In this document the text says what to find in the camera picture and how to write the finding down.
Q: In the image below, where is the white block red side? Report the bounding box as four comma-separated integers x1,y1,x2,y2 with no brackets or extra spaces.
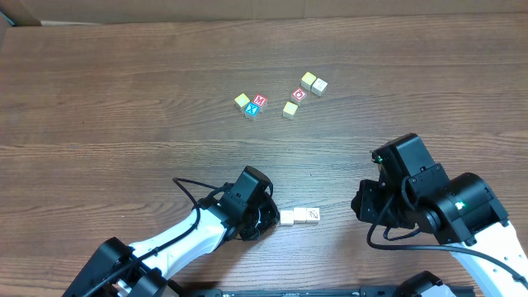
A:
280,210,295,226

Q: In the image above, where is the yellow top block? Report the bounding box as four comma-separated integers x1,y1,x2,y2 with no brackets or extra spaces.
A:
293,207,308,224

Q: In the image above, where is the yellow block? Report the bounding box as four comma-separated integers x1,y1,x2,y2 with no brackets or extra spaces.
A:
282,101,298,120
234,93,251,111
300,72,317,91
293,207,308,224

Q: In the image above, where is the white block leaf drawing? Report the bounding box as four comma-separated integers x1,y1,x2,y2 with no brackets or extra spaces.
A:
306,208,321,224

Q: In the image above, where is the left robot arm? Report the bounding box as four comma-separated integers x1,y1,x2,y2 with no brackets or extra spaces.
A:
64,166,280,297

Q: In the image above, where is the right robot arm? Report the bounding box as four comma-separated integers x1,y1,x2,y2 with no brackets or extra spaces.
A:
351,133,527,296

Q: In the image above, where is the blue X block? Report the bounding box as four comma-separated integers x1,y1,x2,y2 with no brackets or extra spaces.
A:
243,102,260,120

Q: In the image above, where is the yellow block centre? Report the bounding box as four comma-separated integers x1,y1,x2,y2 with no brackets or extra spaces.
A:
282,101,298,120

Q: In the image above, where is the red M block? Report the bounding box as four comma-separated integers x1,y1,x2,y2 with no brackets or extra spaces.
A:
252,93,268,112

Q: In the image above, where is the yellow block far left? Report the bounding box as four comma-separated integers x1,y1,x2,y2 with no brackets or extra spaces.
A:
234,93,251,111

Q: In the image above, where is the red O block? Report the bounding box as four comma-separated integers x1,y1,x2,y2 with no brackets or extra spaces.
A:
290,87,308,106

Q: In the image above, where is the white block upper right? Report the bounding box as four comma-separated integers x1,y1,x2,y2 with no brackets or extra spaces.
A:
311,78,328,97

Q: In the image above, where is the yellow block upper right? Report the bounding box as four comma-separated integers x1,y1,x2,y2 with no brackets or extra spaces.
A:
300,72,317,91

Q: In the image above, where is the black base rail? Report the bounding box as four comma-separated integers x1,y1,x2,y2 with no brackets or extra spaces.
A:
181,285,475,297

